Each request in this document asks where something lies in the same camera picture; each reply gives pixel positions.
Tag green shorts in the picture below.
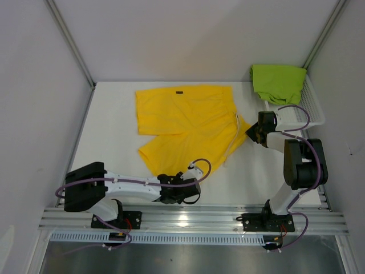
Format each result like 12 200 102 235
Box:
250 64 307 105

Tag yellow shorts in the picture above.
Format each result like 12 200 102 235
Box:
135 85 250 175

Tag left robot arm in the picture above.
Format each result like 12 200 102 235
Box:
63 162 204 228

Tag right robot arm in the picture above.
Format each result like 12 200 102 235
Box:
240 111 328 231

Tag white perforated plastic basket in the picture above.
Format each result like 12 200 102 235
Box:
264 75 326 130

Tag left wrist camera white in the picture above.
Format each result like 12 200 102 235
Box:
181 164 204 180

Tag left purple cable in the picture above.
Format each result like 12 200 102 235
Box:
55 158 212 256

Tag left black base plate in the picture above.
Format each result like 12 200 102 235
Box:
91 211 143 230

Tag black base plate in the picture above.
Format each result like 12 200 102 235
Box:
91 211 143 230
236 213 295 232

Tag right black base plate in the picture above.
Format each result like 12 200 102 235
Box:
236 213 295 232

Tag aluminium mounting rail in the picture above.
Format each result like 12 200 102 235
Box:
38 203 349 235

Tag white slotted cable duct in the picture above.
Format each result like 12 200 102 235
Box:
50 231 265 246

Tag right aluminium corner post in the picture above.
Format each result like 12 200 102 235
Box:
302 0 350 70

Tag aluminium corner post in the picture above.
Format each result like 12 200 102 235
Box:
44 0 96 90
302 0 350 70

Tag left aluminium corner post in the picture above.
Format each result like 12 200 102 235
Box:
44 0 96 90

